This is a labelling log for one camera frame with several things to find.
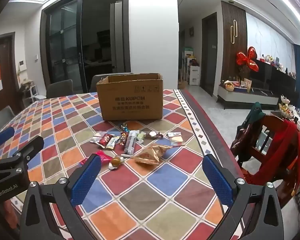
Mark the purple gold wrapped candy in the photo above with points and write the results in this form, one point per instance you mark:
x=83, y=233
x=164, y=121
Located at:
x=123, y=139

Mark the long silver snack packet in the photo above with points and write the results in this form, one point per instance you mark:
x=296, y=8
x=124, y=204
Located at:
x=130, y=143

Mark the dark interior door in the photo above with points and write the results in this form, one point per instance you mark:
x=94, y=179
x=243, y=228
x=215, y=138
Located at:
x=208, y=55

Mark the golden round wrapped candy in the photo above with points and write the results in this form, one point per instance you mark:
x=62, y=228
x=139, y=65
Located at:
x=115, y=161

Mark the white gold-edged snack packet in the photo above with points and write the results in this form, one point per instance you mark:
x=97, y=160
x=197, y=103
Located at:
x=112, y=143

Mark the small grey white packet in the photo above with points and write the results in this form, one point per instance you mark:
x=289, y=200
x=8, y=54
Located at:
x=173, y=134

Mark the round brown wrapped candy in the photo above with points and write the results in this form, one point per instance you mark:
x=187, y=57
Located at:
x=153, y=135

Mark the black sideboard cabinet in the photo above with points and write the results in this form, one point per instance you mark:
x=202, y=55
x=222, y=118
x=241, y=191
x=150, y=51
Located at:
x=277, y=77

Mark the gold clip wall decoration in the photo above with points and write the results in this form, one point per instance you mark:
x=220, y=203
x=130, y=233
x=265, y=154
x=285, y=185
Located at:
x=235, y=31

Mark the blue twist-wrapped candy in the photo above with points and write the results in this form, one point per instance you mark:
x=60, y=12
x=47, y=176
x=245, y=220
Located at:
x=125, y=127

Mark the pink red snack packet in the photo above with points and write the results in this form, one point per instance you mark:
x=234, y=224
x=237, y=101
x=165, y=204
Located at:
x=103, y=156

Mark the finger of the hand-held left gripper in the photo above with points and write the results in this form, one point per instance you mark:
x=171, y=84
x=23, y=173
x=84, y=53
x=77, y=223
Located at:
x=3, y=136
x=27, y=145

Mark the white low cabinet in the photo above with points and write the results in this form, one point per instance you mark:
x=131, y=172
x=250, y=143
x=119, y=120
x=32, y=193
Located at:
x=247, y=97

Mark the dark green garment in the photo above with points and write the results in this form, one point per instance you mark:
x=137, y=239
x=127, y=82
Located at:
x=252, y=115

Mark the clear cracker packet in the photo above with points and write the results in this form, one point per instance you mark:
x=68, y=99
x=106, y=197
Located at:
x=178, y=141

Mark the brown wooden chair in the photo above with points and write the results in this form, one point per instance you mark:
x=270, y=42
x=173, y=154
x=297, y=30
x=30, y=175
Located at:
x=262, y=142

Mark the brown wooden door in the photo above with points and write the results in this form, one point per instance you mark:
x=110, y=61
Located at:
x=7, y=62

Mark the checkered colourful tablecloth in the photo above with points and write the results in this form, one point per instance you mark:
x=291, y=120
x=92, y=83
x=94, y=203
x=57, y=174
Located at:
x=155, y=177

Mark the dark wood wall panel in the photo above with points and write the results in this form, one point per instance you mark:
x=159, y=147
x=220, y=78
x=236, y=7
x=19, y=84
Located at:
x=228, y=55

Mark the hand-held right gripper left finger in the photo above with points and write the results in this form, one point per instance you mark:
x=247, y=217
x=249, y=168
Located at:
x=87, y=180

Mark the clear pink-edged snack packet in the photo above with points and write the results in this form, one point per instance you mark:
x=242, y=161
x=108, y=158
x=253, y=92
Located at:
x=96, y=139

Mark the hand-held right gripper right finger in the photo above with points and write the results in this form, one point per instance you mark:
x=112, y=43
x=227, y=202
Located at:
x=218, y=183

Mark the black glass sliding door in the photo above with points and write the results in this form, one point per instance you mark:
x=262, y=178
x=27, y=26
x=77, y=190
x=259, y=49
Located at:
x=62, y=45

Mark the white storage shelf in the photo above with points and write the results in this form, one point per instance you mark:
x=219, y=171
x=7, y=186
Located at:
x=193, y=70

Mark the small fruit basket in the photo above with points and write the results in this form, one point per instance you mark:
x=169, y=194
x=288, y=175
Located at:
x=229, y=85

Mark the white gold decorative dish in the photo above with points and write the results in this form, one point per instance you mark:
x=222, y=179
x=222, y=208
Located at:
x=287, y=108

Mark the grey dining chair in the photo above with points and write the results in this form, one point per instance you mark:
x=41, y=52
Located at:
x=95, y=81
x=60, y=88
x=1, y=118

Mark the brown cardboard box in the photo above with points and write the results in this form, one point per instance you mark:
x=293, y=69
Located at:
x=130, y=100

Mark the light green small packet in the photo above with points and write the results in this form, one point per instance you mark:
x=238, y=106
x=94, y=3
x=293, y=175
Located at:
x=141, y=136

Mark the tan crumpled snack bag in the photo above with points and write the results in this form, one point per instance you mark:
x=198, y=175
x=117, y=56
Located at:
x=148, y=155

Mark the red bow balloon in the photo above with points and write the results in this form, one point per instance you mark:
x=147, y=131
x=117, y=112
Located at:
x=247, y=58

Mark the red scarf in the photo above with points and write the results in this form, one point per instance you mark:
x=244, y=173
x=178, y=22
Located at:
x=282, y=152

